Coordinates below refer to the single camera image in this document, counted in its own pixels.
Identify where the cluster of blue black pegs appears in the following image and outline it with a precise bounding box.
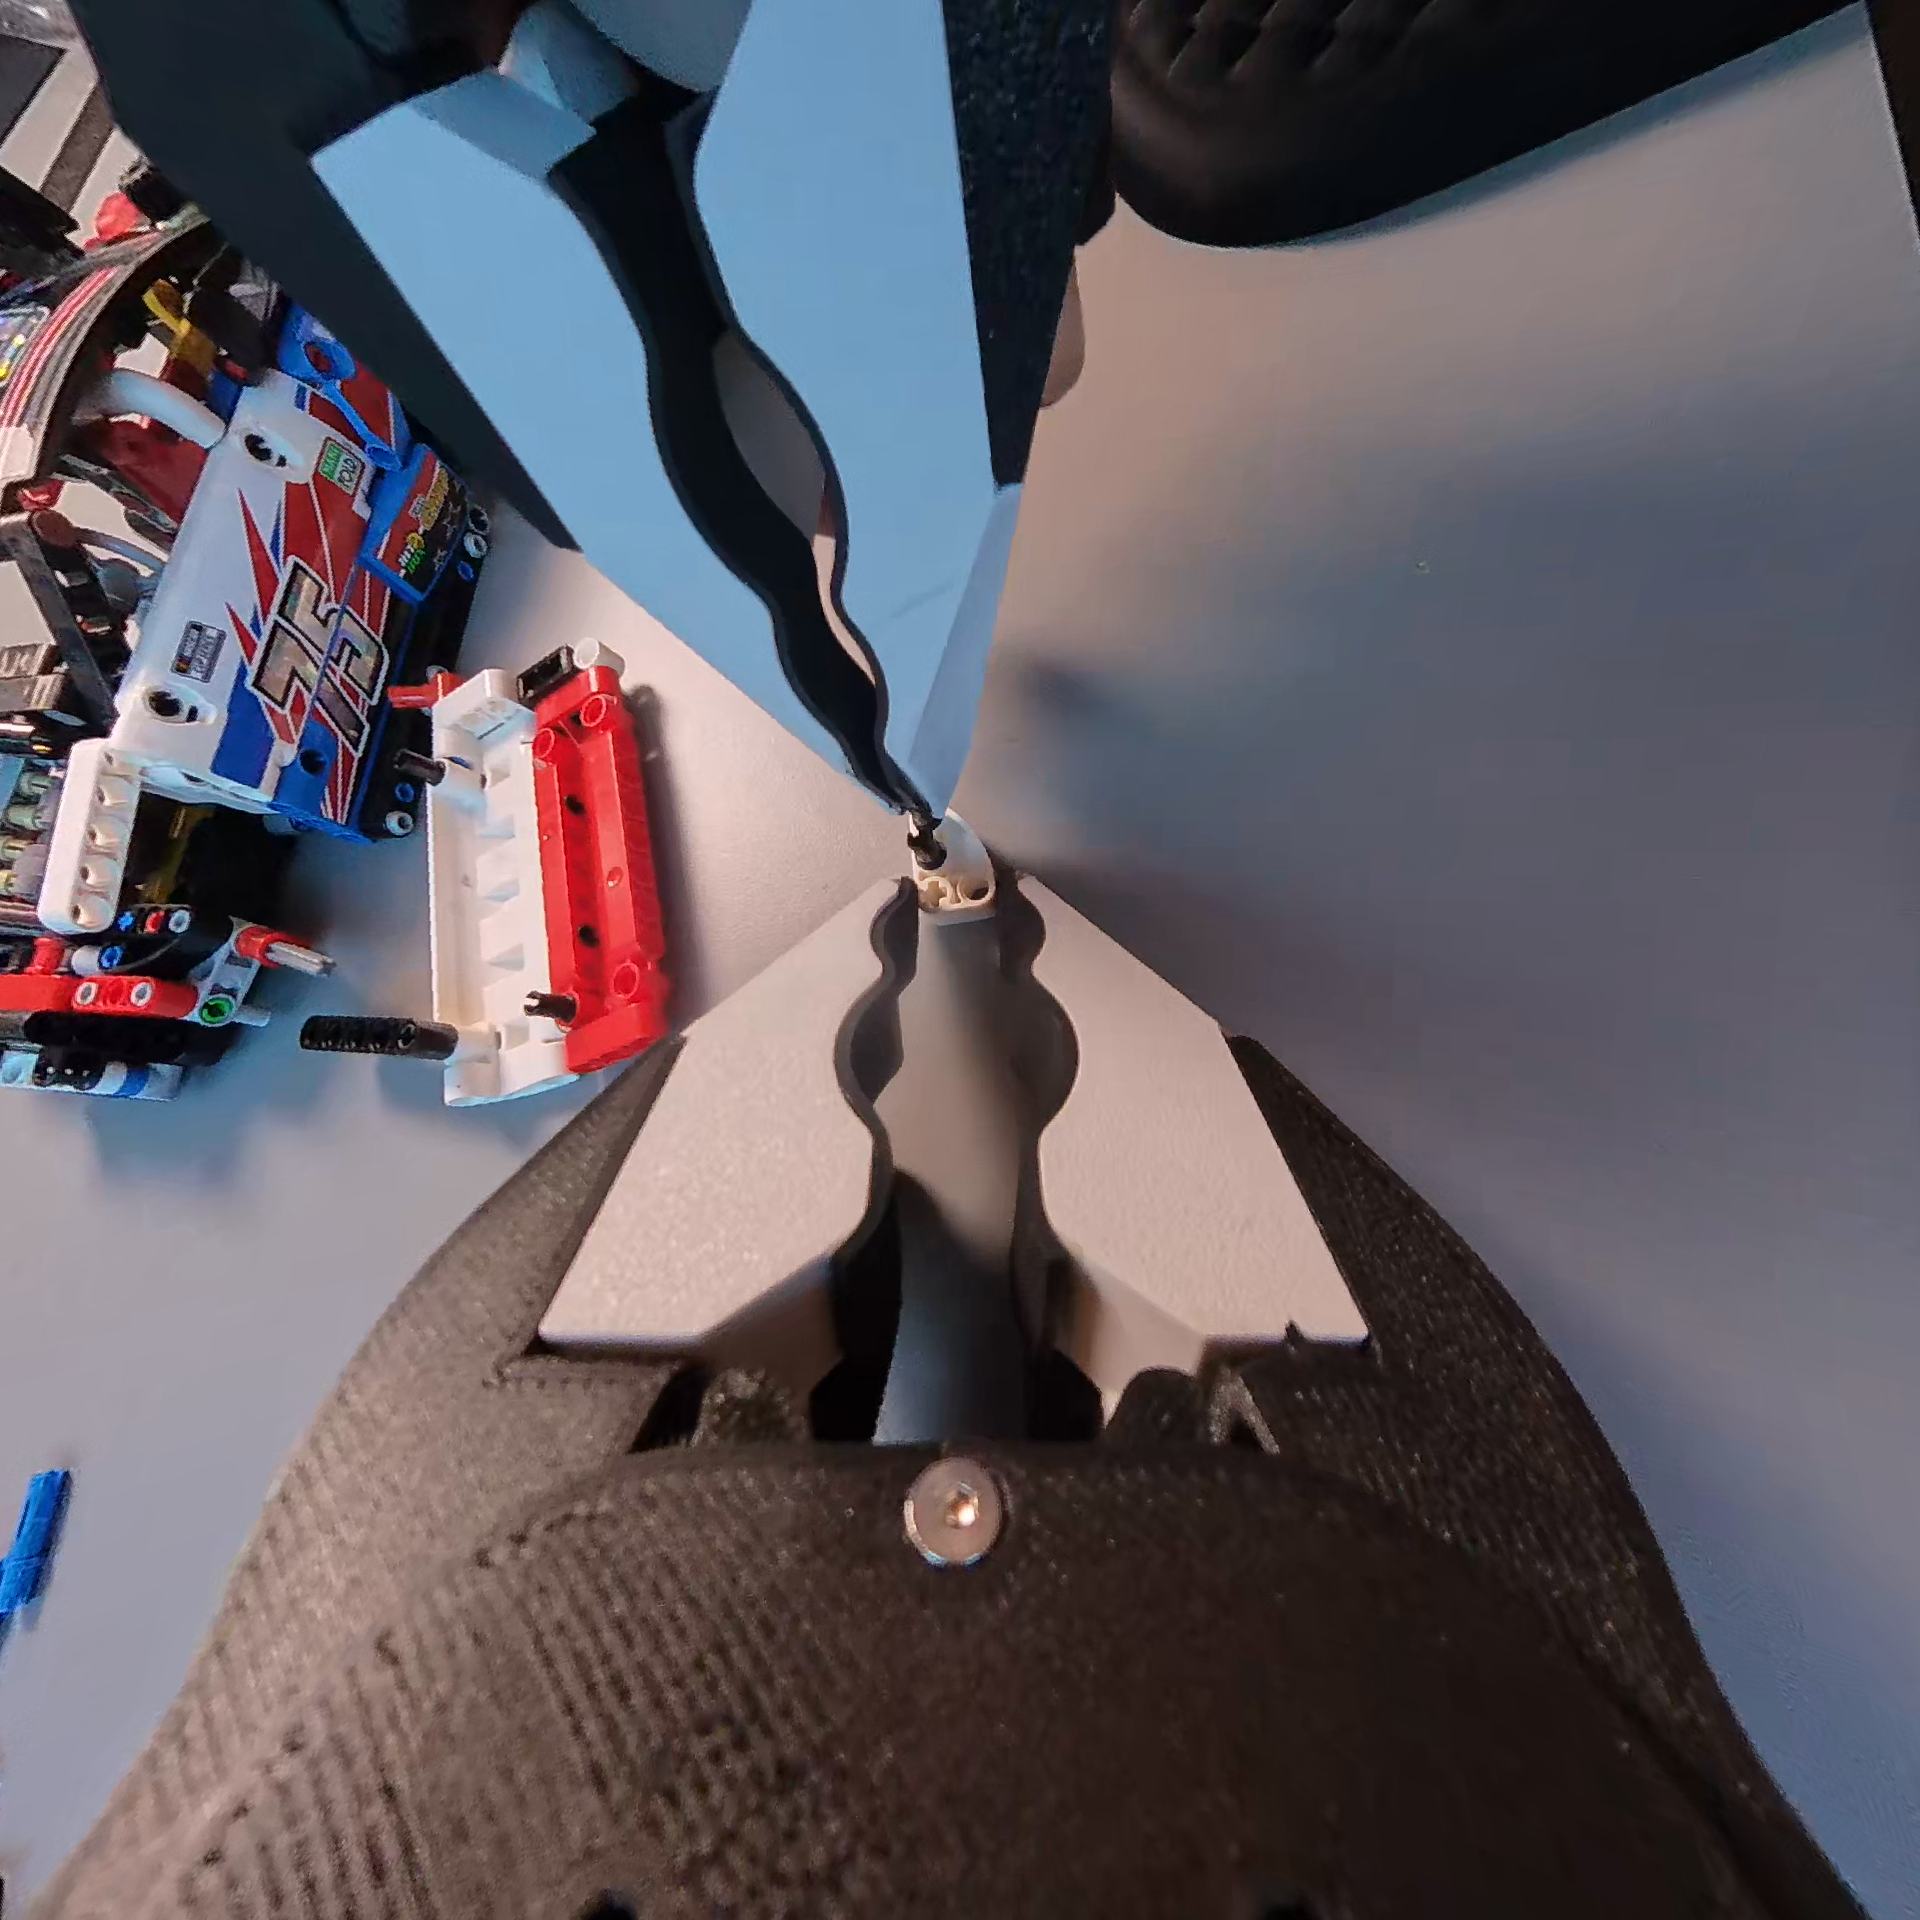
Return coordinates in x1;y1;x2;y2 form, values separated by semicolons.
0;1465;75;1624

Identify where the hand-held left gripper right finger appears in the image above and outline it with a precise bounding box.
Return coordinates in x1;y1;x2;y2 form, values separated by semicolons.
997;874;1371;1446

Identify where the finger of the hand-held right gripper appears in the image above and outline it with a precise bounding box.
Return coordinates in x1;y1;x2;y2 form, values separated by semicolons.
305;76;903;813
690;0;1013;819

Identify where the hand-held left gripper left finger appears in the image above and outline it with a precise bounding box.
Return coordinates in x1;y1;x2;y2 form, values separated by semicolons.
536;878;922;1446

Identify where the blue white lego race car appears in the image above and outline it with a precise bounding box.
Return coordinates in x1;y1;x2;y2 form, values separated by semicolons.
0;149;496;1104

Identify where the red white lego subassembly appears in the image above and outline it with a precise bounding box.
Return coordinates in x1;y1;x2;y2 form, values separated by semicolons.
300;638;673;1115

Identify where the white lego connector block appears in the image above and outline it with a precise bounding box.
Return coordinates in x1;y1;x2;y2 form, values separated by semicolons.
903;811;1000;926

